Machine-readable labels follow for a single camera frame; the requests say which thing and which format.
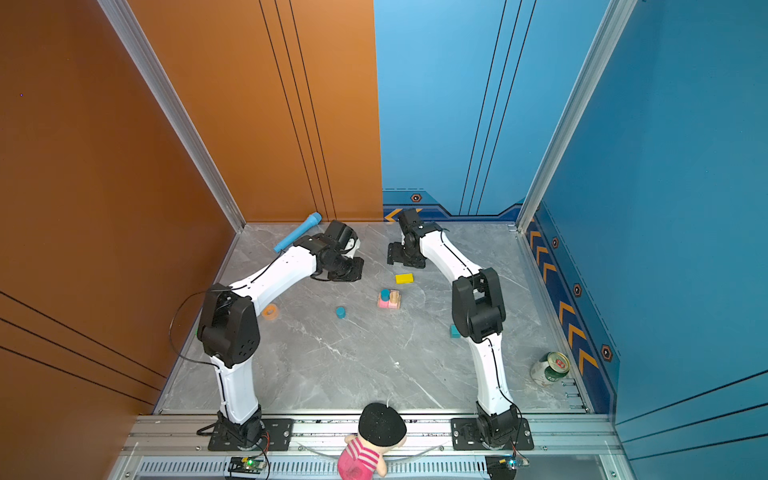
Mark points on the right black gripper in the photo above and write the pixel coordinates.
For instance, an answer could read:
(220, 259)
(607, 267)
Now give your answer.
(394, 255)

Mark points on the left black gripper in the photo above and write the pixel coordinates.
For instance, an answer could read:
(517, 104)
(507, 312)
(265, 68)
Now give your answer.
(356, 273)

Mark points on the yellow wood block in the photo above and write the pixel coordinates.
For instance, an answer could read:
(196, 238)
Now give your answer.
(401, 279)

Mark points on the dark pink wood block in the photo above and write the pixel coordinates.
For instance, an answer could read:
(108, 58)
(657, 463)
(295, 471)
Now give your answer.
(387, 305)

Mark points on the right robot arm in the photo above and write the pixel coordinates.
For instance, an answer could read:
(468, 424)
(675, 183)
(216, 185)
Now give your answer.
(478, 313)

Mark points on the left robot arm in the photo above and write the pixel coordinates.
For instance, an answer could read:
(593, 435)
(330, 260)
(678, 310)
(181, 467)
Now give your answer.
(229, 330)

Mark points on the blue toy microphone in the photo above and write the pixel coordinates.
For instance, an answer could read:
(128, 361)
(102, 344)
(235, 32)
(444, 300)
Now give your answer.
(311, 221)

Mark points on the orange tape roll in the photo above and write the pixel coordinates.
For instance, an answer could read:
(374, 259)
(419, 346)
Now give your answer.
(271, 312)

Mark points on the doll with black hat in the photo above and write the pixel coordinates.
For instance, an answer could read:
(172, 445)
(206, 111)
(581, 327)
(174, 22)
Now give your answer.
(380, 430)

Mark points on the green beverage can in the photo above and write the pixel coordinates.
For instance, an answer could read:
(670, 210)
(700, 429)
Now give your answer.
(551, 368)

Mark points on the right small circuit board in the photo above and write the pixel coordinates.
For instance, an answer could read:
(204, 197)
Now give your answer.
(516, 463)

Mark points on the green circuit board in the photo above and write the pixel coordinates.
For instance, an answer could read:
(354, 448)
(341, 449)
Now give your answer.
(248, 467)

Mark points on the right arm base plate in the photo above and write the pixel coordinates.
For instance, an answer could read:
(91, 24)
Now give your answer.
(466, 436)

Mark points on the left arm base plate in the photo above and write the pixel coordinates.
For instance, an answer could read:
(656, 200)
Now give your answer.
(268, 435)

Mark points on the aluminium front rail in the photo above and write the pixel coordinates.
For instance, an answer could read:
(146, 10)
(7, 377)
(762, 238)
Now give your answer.
(567, 446)

